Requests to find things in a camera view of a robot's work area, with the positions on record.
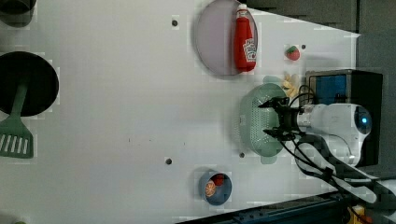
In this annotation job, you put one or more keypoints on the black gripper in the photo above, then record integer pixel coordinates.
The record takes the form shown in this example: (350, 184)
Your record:
(287, 118)

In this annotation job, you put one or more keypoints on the green plastic strainer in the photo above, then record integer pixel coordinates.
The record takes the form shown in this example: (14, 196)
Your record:
(253, 120)

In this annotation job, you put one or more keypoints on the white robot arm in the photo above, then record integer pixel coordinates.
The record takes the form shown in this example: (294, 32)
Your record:
(327, 145)

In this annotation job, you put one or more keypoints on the peeled toy banana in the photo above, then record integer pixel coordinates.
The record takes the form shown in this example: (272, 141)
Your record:
(290, 85)

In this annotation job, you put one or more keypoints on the toy strawberry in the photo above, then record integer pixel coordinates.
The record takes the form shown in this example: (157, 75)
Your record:
(293, 53)

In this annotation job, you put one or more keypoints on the silver toaster oven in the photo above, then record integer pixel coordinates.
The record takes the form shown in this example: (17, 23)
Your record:
(355, 87)

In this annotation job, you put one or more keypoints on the red ketchup bottle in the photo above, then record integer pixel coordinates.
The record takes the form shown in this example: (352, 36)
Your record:
(244, 47)

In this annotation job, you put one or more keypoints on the small red toy fruit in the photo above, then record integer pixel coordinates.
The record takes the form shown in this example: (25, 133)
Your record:
(218, 179)

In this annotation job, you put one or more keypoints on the blue bowl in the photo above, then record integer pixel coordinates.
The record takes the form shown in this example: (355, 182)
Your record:
(223, 193)

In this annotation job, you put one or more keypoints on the toy orange slice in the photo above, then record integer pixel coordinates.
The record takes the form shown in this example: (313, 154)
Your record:
(210, 189)

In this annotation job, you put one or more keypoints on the purple round plate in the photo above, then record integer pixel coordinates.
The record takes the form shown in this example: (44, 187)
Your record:
(214, 33)

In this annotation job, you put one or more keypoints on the black frying pan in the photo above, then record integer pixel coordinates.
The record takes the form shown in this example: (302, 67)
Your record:
(36, 74)

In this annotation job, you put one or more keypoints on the green slotted spatula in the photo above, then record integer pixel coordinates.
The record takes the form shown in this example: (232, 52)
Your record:
(16, 140)

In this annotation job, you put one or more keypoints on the dark pot at edge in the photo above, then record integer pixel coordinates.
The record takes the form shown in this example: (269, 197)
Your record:
(16, 7)

